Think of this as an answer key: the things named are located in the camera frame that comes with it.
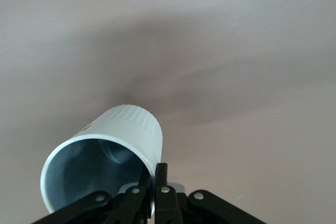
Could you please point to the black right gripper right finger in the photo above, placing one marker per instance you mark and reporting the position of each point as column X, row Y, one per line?
column 168, row 203

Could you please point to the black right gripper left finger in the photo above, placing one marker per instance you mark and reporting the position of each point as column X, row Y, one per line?
column 105, row 205

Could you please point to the brown table cloth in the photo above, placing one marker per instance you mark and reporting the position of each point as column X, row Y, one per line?
column 210, row 51

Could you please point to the white mug with grey inside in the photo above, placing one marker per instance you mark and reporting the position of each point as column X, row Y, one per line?
column 110, row 153

